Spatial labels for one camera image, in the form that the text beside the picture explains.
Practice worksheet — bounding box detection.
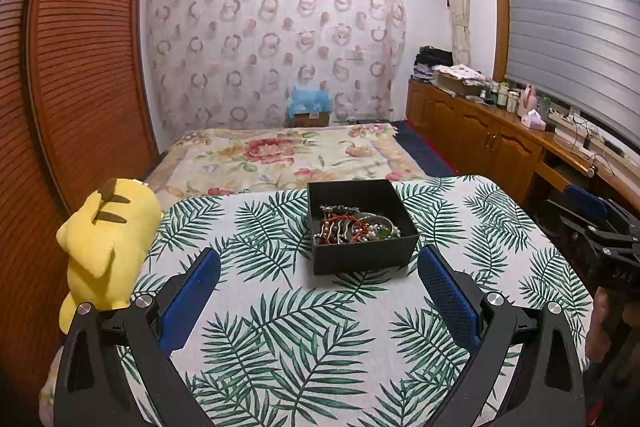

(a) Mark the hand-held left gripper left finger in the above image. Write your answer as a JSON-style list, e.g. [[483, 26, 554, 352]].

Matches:
[[54, 248, 222, 427]]

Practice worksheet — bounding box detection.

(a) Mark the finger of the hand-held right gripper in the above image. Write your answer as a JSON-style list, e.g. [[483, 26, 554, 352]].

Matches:
[[542, 199, 608, 258], [564, 184, 613, 228]]

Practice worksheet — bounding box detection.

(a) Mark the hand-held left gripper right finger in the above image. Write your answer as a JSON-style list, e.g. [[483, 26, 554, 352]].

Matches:
[[416, 244, 587, 427]]

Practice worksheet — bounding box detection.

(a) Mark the bead bracelets and jewellery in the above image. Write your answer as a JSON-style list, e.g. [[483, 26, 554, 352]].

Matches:
[[312, 226, 402, 244]]

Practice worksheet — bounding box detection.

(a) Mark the black jewelry box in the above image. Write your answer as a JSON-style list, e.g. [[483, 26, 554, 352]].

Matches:
[[306, 178, 420, 276]]

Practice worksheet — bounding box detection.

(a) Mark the silver bangle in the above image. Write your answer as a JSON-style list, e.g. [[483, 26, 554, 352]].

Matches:
[[357, 212, 399, 234]]

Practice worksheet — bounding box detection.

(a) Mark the wooden bead bracelet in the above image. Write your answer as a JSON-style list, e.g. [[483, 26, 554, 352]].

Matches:
[[321, 214, 371, 244]]

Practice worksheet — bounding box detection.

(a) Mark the person's right hand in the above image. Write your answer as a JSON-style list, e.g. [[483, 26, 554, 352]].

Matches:
[[586, 292, 610, 363]]

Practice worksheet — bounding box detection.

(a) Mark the white power strip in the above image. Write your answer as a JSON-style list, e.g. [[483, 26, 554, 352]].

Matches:
[[547, 112, 591, 134]]

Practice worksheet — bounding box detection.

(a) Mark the pink tissue pack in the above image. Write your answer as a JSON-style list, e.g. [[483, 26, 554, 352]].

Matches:
[[521, 109, 548, 130]]

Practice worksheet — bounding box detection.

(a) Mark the yellow plush toy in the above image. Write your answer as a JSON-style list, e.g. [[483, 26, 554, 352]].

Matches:
[[56, 177, 163, 335]]

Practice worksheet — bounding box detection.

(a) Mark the pink figurine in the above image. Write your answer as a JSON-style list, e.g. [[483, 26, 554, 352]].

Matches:
[[517, 84, 540, 118]]

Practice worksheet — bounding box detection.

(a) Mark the leaf-print tablecloth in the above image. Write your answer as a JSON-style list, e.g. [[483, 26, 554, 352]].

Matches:
[[117, 174, 593, 427]]

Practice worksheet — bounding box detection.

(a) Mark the wooden cabinet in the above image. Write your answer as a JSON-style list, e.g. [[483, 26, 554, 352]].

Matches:
[[405, 77, 640, 228]]

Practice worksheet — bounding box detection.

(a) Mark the row of small bottles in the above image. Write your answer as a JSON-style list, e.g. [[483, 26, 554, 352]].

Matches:
[[480, 79, 523, 115]]

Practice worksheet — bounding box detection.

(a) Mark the dark blue bed sheet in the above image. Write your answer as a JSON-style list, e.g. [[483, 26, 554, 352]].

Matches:
[[390, 119, 458, 180]]

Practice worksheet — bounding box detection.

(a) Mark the floral blanket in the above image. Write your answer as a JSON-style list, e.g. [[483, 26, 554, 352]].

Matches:
[[145, 122, 431, 208]]

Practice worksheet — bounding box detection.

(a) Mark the flat box with floral cloth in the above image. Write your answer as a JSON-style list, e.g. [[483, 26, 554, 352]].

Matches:
[[432, 63, 493, 98]]

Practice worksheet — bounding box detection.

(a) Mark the grey window blind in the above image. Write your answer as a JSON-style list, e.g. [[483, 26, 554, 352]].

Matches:
[[502, 0, 640, 152]]

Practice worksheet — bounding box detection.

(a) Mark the stack of folded clothes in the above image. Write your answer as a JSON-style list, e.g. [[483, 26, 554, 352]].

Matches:
[[414, 47, 453, 82]]

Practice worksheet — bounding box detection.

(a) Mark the brown cardboard box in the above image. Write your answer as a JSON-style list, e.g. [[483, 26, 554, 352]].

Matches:
[[294, 109, 331, 128]]

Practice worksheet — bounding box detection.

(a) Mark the blue plastic bag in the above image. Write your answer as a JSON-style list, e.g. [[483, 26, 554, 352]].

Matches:
[[287, 85, 333, 120]]

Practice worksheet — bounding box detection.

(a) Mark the circle-print curtain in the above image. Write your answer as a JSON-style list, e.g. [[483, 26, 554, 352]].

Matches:
[[141, 0, 407, 142]]

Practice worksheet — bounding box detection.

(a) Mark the wooden slatted wardrobe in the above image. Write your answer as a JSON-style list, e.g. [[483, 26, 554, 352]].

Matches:
[[0, 0, 161, 408]]

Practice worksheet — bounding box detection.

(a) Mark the thin dark cable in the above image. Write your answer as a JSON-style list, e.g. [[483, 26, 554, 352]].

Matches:
[[570, 117, 631, 170]]

